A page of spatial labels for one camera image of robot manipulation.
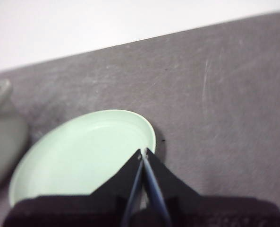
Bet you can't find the pale green electric steamer pot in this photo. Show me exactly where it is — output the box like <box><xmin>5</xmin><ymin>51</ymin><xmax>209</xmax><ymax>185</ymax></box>
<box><xmin>0</xmin><ymin>73</ymin><xmax>29</xmax><ymax>197</ymax></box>

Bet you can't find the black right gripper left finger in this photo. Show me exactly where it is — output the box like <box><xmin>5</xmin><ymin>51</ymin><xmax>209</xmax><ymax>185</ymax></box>
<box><xmin>2</xmin><ymin>148</ymin><xmax>144</xmax><ymax>227</ymax></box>

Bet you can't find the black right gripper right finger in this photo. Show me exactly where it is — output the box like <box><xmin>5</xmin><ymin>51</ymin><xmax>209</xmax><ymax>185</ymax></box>
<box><xmin>130</xmin><ymin>148</ymin><xmax>280</xmax><ymax>227</ymax></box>

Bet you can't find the pale green round plate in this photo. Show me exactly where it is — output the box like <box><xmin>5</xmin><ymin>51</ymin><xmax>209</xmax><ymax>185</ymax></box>
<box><xmin>8</xmin><ymin>109</ymin><xmax>157</xmax><ymax>209</ymax></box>

